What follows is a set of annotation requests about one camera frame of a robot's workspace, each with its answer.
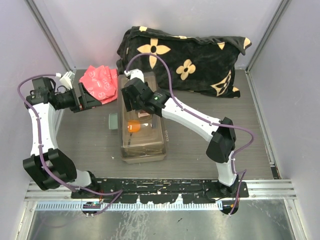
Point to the pink printed plastic bag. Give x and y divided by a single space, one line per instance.
101 82

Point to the aluminium frame rail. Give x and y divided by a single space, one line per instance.
61 199

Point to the beige plastic tool box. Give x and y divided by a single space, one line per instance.
147 145

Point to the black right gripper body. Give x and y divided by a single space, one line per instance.
142 102

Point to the black floral plush blanket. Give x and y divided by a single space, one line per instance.
204 65

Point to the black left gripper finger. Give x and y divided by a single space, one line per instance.
85 94
89 104

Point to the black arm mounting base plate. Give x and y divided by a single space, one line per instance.
161 191

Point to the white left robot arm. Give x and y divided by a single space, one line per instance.
47 165

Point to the orange tape measure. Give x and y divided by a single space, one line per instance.
133 126

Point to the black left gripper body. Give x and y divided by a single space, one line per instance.
68 99

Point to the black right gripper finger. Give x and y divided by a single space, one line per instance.
127 99
136 92

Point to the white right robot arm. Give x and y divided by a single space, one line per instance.
219 134

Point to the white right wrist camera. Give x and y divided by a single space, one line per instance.
135 73

